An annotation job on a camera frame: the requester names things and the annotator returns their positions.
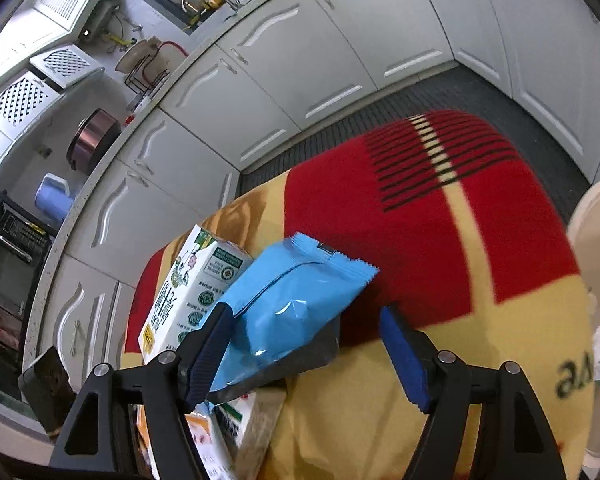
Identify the dotted white paper package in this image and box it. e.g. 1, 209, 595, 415
182, 410, 231, 480

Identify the maroon rice cooker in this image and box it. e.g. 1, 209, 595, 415
66, 108, 122, 176

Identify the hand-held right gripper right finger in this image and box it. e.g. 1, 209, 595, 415
379, 305, 566, 480

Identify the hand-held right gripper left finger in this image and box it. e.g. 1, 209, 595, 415
49, 301, 236, 480

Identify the white plain wall cabinet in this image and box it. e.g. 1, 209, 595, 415
0, 0, 126, 88

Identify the white green milk carton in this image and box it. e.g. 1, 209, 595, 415
137, 225, 255, 367

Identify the dark brown box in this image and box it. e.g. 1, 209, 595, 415
19, 346, 77, 436

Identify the green white packet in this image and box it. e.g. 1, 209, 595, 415
207, 389, 287, 480

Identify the cream plastic bin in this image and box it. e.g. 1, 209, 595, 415
565, 175, 600, 471

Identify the black microwave oven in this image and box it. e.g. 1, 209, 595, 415
0, 197, 58, 321

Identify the blue electric kettle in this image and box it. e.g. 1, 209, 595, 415
34, 173, 76, 224

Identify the white lattice wall cabinet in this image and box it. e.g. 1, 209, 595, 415
0, 45, 106, 171

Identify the blue plastic packet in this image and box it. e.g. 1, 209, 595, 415
207, 232, 380, 392

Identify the black shelf rack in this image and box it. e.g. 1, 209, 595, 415
0, 185, 64, 361

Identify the wire dish rack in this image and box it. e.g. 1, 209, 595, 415
125, 40, 189, 95

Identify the dark ribbed floor mat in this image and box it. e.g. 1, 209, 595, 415
240, 62, 593, 221

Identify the floral printed blanket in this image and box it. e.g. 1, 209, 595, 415
125, 110, 597, 480

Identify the beige ceramic bowl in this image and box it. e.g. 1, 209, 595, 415
116, 36, 161, 74

